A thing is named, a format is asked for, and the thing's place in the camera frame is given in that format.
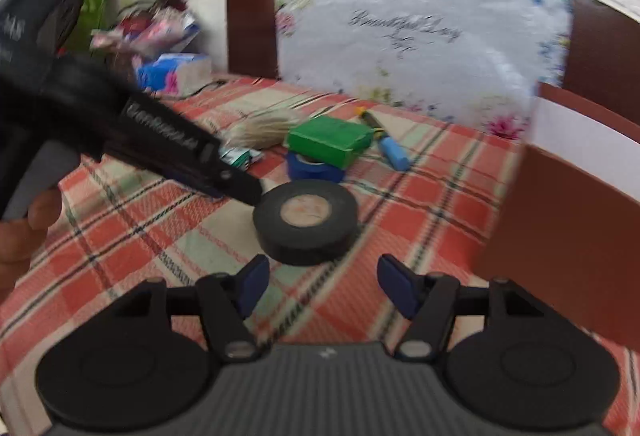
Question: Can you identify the green and white packet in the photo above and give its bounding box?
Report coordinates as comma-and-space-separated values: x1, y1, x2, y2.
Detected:
220, 147, 264, 169

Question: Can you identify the black cable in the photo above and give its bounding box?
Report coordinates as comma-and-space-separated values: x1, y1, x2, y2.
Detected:
180, 79, 226, 97

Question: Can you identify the black tape roll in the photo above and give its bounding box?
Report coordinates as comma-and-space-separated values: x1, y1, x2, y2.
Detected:
252, 179, 359, 266

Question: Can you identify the green bag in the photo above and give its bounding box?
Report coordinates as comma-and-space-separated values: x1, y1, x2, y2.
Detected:
67, 0, 118, 50

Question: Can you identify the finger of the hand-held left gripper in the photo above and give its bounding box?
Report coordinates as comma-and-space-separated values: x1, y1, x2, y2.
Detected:
172, 153, 264, 207

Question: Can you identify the person's left hand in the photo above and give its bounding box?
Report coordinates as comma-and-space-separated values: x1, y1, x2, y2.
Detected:
0, 189, 63, 302

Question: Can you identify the red plaid tablecloth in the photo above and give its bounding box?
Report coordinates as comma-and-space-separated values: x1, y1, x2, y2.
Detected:
0, 76, 640, 436

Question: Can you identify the blue tissue box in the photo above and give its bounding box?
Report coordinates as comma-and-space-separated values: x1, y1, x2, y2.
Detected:
137, 52, 213, 97

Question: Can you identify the floral printed sheet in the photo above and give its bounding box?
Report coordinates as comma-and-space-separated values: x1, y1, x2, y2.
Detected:
274, 0, 575, 137

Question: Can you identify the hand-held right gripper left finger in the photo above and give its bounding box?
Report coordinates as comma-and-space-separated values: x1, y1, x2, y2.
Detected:
112, 254, 271, 363

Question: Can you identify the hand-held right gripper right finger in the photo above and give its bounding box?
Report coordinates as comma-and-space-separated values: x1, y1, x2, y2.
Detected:
376, 254, 546, 363

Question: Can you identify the brown storage box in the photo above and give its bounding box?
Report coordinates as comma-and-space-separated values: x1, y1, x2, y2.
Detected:
475, 81, 640, 352

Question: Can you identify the green cardboard box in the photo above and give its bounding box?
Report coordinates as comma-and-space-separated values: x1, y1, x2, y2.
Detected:
286, 116, 375, 169

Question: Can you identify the brown chair back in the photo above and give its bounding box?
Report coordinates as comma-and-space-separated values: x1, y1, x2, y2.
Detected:
562, 0, 640, 109
226, 0, 281, 80

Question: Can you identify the blue highlighter pen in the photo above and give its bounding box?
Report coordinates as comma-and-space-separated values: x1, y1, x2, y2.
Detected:
377, 135, 411, 171

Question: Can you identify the straw bristle brush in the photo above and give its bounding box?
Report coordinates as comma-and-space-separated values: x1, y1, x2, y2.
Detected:
220, 111, 301, 149

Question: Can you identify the blue tape roll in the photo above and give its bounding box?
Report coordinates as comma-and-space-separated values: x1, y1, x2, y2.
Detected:
286, 151, 347, 183

